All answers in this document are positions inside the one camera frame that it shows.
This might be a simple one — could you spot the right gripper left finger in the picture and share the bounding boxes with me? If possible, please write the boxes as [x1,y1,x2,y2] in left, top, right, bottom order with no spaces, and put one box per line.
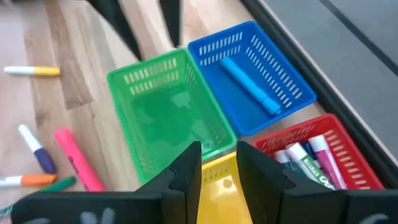
[135,141,203,224]

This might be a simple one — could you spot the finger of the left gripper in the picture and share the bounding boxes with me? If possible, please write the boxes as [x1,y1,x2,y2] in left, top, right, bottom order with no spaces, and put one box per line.
[86,0,144,62]
[158,0,183,49]

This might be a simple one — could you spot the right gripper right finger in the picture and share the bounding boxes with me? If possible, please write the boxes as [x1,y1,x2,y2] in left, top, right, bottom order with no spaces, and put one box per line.
[236,140,348,224]

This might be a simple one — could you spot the yellow-cap thin white marker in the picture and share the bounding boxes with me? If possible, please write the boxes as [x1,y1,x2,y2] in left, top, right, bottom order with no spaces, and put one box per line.
[3,65,62,77]

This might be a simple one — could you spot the blue Sharpie highlighter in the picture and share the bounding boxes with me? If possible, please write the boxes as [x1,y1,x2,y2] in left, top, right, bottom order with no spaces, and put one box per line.
[220,56,282,116]

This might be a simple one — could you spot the pink highlighter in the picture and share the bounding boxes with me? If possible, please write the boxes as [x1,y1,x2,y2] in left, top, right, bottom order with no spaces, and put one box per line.
[54,128,106,192]

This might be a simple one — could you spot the green-cap thin white marker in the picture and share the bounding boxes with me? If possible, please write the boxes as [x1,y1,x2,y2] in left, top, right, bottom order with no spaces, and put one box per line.
[0,175,77,215]

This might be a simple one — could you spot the yellow plastic basket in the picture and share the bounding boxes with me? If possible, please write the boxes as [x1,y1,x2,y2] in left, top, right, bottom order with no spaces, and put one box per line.
[196,151,254,224]

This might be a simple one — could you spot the blue plastic basket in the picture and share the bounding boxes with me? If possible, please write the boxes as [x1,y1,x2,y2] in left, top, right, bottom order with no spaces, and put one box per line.
[187,21,318,137]

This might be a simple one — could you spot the green plastic basket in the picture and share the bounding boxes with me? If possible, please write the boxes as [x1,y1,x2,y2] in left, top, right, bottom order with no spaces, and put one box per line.
[106,48,238,184]

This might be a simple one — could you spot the red plastic basket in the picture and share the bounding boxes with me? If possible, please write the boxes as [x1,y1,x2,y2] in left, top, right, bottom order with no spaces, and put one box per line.
[252,113,386,191]

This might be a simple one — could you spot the purple-cap thin white marker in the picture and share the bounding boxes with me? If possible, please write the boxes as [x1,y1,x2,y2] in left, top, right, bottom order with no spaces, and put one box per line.
[17,123,58,175]

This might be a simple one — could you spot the orange-cap thin white marker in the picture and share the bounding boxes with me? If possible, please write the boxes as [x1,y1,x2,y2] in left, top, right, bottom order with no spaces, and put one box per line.
[0,173,58,189]

